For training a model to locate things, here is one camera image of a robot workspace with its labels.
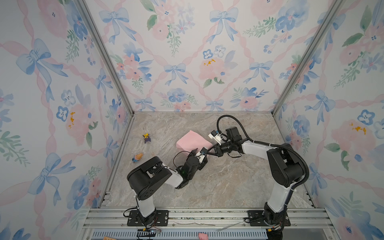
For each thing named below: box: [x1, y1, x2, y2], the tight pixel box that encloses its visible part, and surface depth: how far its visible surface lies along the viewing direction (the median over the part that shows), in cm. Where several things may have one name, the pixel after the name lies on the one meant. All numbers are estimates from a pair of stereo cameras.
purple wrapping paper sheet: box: [176, 130, 213, 153], surface depth 97 cm
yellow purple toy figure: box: [142, 133, 151, 144], surface depth 105 cm
